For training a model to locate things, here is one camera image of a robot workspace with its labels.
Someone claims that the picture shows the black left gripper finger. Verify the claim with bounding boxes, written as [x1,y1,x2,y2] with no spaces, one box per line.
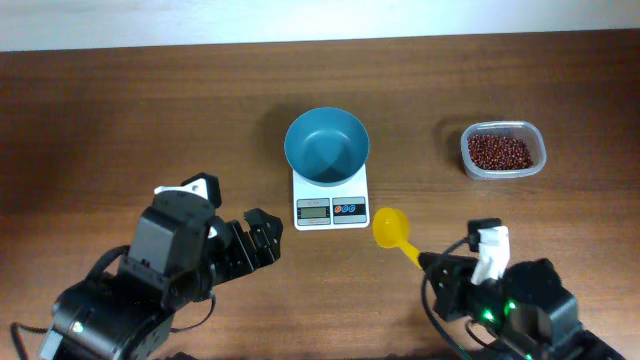
[244,208,283,264]
[228,220,260,273]

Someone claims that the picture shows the yellow plastic measuring scoop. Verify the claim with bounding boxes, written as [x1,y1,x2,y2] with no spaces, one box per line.
[373,207,422,269]

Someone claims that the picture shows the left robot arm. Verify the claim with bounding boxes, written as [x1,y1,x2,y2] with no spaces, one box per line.
[39,190,283,359]

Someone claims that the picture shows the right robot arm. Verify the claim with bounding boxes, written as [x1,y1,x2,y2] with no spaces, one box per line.
[418,252,623,360]

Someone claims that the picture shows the white digital kitchen scale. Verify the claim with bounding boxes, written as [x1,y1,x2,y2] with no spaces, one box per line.
[292,166,370,231]

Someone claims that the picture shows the teal blue bowl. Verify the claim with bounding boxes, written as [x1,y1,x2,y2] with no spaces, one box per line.
[284,107,371,187]

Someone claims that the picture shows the red beans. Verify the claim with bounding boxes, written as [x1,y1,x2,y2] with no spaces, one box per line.
[467,135,534,171]

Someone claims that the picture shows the clear plastic container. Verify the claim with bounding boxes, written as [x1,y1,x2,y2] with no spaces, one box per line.
[460,121,547,180]

